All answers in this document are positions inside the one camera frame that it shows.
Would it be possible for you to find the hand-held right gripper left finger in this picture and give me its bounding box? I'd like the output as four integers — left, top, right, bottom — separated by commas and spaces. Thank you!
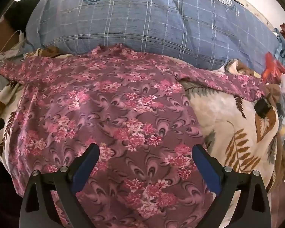
18, 144, 100, 228

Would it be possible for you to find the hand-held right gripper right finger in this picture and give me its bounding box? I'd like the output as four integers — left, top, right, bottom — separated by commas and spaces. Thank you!
192, 144, 272, 228

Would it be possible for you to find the purple floral garment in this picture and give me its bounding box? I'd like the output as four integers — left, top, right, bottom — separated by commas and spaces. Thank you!
0, 43, 266, 228

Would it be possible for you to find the cream leaf-print blanket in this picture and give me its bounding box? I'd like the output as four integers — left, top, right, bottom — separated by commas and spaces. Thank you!
0, 47, 285, 228

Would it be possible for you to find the grey floral cloth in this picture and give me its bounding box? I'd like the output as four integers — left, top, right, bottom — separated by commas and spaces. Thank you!
0, 34, 26, 95

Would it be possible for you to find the black clip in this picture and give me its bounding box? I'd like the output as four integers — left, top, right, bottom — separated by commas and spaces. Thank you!
255, 97, 272, 119

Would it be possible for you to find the brown cloth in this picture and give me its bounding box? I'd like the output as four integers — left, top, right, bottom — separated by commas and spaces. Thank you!
265, 83, 283, 116

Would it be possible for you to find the dark cloth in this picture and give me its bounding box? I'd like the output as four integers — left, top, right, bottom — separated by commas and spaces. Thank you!
3, 0, 43, 37

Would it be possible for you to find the red cloth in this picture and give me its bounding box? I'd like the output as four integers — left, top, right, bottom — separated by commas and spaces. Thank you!
262, 52, 285, 81

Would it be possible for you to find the blue patterned cloth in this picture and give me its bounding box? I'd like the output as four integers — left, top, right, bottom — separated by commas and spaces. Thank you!
273, 27, 285, 74

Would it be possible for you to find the blue plaid quilt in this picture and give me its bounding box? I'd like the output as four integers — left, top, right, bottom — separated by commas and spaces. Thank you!
26, 0, 279, 72

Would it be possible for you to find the white cable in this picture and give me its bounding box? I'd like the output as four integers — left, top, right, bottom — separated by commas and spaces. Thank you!
3, 30, 24, 51

